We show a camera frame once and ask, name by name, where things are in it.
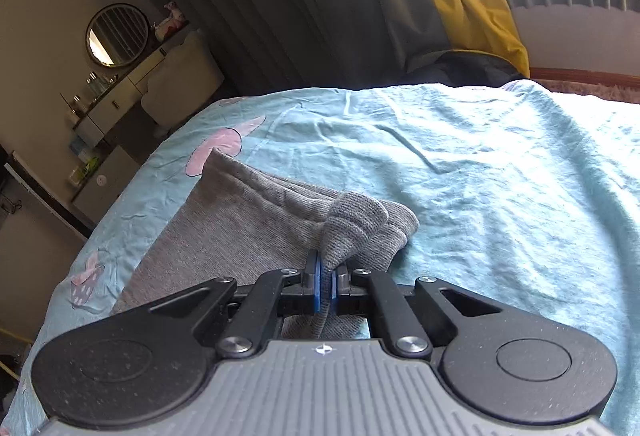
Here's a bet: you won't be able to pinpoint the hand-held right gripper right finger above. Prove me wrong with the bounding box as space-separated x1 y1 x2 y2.
330 263 506 359

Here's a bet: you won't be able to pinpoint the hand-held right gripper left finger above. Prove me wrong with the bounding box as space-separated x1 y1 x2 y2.
114 250 323 359

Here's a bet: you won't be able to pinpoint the grey knit pants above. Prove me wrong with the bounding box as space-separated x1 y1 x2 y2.
111 149 420 342

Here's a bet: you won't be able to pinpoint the light blue printed bedsheet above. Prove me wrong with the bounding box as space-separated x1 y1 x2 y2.
0 81 640 436

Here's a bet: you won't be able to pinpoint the small white cabinet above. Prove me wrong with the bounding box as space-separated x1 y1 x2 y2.
70 145 142 228

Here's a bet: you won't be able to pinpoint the white fluffy chair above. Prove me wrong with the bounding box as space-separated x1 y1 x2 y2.
141 30 225 128

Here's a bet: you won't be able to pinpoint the dark cloth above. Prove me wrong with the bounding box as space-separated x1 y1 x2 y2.
404 48 527 88

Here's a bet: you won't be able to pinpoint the blue packet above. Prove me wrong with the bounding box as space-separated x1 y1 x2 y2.
69 136 90 163

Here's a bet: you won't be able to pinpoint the white vanity dresser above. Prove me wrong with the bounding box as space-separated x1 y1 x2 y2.
60 41 168 144

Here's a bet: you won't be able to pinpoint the grey curtain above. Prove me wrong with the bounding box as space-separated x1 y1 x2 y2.
95 0 451 98

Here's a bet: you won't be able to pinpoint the small plush toy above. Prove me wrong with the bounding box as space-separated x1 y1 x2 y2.
154 1 189 42

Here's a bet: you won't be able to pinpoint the round wall mirror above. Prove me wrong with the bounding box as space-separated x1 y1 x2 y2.
85 3 151 68

